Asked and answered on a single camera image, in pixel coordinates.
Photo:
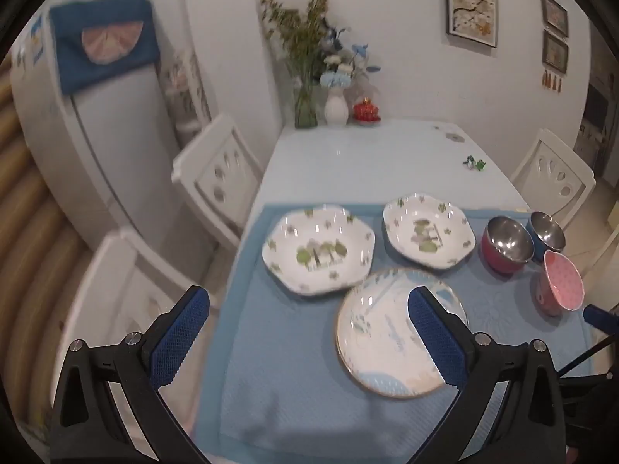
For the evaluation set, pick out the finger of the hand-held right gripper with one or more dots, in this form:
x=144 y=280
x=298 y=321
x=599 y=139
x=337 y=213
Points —
x=599 y=318

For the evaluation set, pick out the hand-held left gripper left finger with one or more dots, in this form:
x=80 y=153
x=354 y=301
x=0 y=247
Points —
x=179 y=338

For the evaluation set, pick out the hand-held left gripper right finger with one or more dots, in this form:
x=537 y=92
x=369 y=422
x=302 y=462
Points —
x=435 y=338

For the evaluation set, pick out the pink cartoon ceramic bowl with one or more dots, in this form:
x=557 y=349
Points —
x=561 y=280

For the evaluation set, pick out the round gold-rimmed blue-white plate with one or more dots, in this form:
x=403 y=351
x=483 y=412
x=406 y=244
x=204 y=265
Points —
x=377 y=338

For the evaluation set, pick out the red steel-lined bowl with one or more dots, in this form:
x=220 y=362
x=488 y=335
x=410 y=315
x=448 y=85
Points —
x=498 y=261

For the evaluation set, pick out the blue steel-lined bowl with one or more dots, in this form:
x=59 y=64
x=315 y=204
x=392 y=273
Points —
x=546 y=229

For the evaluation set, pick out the octagonal white tree-print plate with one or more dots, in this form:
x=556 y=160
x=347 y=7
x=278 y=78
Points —
x=314 y=251
x=425 y=234

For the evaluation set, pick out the light blue textured mat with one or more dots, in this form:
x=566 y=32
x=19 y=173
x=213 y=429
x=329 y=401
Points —
x=290 y=372

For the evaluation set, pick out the brown striped curtain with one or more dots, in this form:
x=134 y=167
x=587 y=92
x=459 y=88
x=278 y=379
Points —
x=29 y=275

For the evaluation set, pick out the green candy wrappers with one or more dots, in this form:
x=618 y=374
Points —
x=475 y=163

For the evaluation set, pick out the white refrigerator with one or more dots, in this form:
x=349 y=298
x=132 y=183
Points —
x=106 y=154

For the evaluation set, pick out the grey flower-shaped sticker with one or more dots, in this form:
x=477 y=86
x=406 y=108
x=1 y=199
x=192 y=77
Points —
x=455 y=137

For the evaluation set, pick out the red lidded teacup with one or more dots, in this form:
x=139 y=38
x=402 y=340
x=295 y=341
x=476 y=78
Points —
x=366 y=110

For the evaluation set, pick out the hanging orange tassels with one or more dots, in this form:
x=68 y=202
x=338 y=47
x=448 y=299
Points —
x=551 y=80

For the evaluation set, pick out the white ornate shelf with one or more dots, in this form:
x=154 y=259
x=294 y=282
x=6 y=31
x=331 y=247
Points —
x=186 y=92

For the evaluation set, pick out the white ceramic vase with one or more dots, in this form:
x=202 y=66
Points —
x=336 y=109

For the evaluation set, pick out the clear glass vase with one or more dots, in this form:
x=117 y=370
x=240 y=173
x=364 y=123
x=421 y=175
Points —
x=305 y=109

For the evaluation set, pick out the blue cloth refrigerator cover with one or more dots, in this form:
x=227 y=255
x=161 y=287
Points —
x=106 y=63

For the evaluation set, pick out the blue artificial flowers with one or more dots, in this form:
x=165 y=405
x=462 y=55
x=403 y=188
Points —
x=346 y=65

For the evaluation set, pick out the small framed wall picture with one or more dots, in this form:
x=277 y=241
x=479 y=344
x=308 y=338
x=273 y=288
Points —
x=554 y=53
x=554 y=13

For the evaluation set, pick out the large framed wall picture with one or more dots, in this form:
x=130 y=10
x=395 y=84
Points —
x=471 y=0

